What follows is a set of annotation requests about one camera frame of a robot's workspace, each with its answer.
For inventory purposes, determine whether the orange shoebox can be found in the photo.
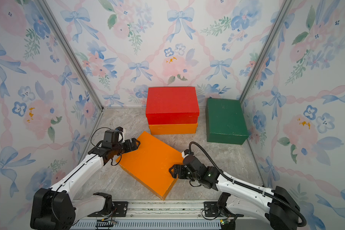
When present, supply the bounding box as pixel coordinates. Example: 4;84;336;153
149;123;198;135
118;132;183;200

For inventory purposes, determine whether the red shoebox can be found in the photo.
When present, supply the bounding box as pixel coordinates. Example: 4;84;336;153
145;87;200;125

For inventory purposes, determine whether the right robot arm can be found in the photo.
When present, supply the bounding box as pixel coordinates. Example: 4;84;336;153
169;155;306;230

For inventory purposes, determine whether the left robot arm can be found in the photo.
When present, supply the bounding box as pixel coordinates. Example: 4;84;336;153
30;127;140;230

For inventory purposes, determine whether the right connector board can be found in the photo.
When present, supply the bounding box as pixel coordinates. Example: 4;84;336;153
220;219;236;230

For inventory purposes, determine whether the connector board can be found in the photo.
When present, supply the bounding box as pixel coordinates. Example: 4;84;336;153
95;219;117;230
220;219;236;230

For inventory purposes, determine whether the green shoebox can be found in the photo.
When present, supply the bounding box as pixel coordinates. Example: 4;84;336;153
205;98;249;145

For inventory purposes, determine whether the left connector board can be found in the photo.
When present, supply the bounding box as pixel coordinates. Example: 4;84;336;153
95;219;117;230

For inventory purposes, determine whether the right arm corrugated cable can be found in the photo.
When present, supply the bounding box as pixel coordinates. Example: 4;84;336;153
189;141;308;228

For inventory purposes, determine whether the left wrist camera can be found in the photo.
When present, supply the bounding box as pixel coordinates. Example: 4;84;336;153
115;126;125;143

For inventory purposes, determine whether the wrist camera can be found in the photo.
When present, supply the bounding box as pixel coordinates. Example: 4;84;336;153
182;149;194;159
115;126;125;143

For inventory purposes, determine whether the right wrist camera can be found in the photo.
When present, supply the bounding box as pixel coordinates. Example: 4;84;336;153
182;149;194;159

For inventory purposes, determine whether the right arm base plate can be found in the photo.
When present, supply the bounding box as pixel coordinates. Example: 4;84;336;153
202;201;243;219

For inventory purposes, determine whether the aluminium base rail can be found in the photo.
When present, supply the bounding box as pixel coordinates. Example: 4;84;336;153
69;201;262;230

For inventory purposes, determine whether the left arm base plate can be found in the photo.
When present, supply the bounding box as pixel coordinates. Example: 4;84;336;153
88;201;128;218

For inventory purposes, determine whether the left corner aluminium post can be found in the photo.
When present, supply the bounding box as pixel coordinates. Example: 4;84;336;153
34;0;104;110

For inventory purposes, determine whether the corner aluminium post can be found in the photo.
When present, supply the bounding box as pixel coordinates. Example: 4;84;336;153
240;0;293;105
34;0;104;110

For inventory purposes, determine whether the right corner aluminium post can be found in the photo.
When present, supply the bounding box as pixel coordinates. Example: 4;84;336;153
240;0;293;105

